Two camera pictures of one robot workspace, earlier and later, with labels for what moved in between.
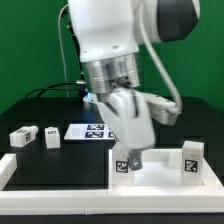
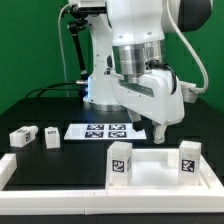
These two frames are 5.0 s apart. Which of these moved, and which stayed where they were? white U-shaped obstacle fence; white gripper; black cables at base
Moved: white gripper
Stayed: black cables at base; white U-shaped obstacle fence
